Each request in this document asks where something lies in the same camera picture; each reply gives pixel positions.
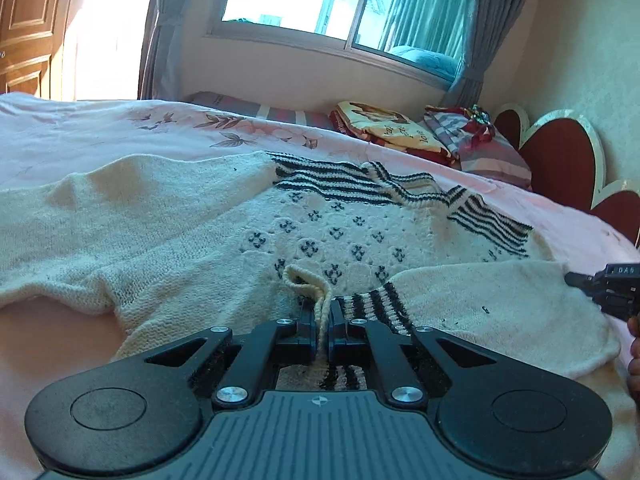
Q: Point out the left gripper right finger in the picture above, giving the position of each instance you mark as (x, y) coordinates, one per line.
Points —
(373, 347)

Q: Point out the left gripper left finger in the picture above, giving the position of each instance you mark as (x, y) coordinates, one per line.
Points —
(252, 362)

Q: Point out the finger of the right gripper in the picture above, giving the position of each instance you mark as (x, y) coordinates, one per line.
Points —
(592, 286)

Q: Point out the cream black striped knit sweater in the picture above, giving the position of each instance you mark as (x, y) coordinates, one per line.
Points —
(171, 248)

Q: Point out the person's right hand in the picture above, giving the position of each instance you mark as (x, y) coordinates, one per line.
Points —
(633, 381)

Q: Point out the red heart-shaped headboard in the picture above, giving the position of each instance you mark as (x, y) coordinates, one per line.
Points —
(567, 160)

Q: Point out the striped pillow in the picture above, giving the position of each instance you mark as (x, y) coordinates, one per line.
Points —
(497, 160)

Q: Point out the red plaid folded cloth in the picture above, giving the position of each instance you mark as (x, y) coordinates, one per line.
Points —
(454, 124)

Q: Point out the yellow red folded blanket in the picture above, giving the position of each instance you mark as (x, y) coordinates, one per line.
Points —
(389, 129)

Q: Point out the striped purple mattress cover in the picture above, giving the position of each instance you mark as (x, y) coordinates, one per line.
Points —
(237, 106)

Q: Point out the pink floral bed sheet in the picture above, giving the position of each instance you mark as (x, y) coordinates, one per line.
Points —
(44, 141)

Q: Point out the teal blanket outside window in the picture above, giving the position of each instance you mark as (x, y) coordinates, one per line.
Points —
(435, 63)

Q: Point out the right grey curtain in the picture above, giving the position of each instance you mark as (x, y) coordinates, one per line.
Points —
(486, 24)

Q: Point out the grey curtain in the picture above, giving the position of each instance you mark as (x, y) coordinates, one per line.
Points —
(160, 58)
(486, 24)

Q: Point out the left grey curtain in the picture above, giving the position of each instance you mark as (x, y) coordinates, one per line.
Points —
(160, 58)

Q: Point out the wooden door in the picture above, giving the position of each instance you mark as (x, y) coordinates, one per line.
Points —
(33, 38)

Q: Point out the window with grey frame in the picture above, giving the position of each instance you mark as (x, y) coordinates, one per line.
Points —
(361, 29)

